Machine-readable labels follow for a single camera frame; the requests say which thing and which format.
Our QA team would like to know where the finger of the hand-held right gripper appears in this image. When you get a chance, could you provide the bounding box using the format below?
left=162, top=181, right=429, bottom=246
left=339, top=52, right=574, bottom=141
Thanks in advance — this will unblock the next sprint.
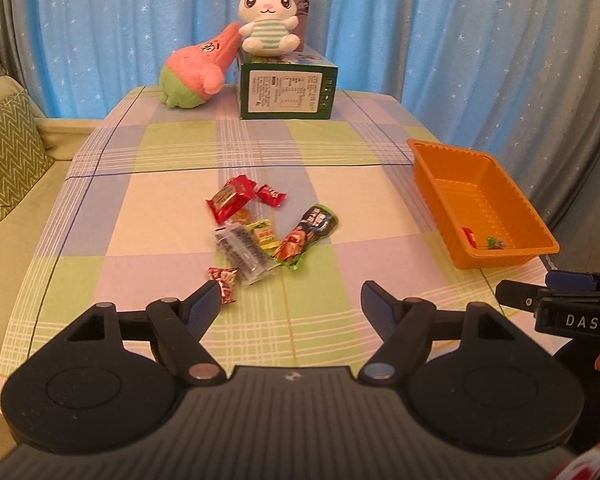
left=495, top=279, right=548, bottom=318
left=546, top=270, right=600, bottom=293

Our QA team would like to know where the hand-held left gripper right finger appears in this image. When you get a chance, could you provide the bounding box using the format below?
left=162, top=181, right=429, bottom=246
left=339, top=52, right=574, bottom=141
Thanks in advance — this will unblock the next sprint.
left=357, top=281, right=518, bottom=386

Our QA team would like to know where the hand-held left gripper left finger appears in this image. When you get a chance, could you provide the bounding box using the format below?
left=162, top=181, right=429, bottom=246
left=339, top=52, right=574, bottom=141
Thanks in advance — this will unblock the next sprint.
left=66, top=280, right=228, bottom=386

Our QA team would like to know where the red white patterned candy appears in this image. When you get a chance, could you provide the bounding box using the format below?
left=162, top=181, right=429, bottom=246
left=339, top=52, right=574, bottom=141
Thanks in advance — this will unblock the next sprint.
left=207, top=266, right=239, bottom=306

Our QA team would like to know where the grey clear snack packet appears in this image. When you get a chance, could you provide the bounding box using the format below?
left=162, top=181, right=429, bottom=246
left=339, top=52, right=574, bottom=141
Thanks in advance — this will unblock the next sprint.
left=215, top=224, right=277, bottom=287

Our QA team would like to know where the yellow green snack packet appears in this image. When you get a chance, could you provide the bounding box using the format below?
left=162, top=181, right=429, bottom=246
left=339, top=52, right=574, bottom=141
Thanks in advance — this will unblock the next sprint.
left=245, top=219, right=280, bottom=251

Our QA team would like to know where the long green orange snack packet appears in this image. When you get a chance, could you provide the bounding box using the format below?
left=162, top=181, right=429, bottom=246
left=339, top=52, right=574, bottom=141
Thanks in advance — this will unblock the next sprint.
left=272, top=204, right=340, bottom=271

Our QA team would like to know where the large red snack packet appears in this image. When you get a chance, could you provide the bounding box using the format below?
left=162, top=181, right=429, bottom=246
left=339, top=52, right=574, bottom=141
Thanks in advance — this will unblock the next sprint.
left=205, top=175, right=257, bottom=226

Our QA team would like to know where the orange plastic basket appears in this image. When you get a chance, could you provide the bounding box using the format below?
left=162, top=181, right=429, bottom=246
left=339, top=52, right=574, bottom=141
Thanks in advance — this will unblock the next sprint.
left=406, top=138, right=561, bottom=271

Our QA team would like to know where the light green sofa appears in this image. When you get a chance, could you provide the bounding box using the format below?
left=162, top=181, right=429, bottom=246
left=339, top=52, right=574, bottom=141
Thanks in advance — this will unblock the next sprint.
left=0, top=75, right=106, bottom=461

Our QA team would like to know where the grey starry curtain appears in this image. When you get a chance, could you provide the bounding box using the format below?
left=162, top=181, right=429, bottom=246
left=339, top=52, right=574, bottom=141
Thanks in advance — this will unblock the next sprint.
left=0, top=0, right=46, bottom=111
left=450, top=0, right=600, bottom=241

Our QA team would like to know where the green carton with white label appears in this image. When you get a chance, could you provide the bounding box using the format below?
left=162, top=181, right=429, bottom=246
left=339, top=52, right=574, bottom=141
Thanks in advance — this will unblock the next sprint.
left=237, top=45, right=339, bottom=121

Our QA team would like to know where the pink and green plush toy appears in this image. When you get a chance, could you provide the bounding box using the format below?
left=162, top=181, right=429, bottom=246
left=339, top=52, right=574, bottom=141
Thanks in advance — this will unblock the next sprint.
left=160, top=22, right=242, bottom=110

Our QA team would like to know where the green zigzag cushion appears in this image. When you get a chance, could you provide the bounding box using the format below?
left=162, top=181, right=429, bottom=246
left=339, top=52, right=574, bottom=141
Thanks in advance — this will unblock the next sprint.
left=0, top=91, right=56, bottom=222

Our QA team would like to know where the white bunny plush toy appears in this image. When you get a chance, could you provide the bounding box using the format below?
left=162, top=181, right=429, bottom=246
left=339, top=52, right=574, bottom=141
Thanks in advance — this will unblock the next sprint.
left=236, top=0, right=301, bottom=56

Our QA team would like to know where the blue starry curtain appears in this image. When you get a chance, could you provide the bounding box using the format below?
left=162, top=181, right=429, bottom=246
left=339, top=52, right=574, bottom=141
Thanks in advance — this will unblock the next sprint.
left=27, top=0, right=486, bottom=121

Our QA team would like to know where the tall printed carton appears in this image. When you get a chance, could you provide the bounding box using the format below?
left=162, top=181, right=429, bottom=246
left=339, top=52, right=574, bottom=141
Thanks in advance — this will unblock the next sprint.
left=247, top=0, right=312, bottom=53

